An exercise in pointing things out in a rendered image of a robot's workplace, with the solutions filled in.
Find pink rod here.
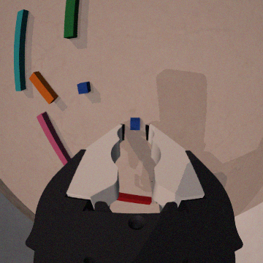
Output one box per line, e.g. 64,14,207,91
37,112,71,165

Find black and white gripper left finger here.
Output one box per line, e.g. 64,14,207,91
26,123,125,251

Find orange rod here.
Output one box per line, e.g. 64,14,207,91
29,72,58,104

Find red rod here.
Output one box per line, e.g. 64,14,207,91
117,192,152,205

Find green rod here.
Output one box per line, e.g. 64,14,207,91
64,0,80,39

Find small blue cube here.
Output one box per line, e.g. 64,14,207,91
130,118,140,130
77,81,91,94

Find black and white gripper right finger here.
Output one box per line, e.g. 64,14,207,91
145,124,243,251

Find turquoise rod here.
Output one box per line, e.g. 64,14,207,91
14,9,28,91

